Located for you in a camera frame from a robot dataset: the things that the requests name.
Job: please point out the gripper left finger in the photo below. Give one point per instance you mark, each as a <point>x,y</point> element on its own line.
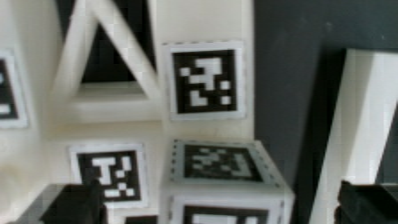
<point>67,205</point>

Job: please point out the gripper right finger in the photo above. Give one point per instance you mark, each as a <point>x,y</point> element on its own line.
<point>369,204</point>

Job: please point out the white chair back part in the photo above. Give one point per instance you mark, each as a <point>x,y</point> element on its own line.
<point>102,118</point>

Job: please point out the white tagged nut cube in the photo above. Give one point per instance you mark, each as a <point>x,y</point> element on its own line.
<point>223,186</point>

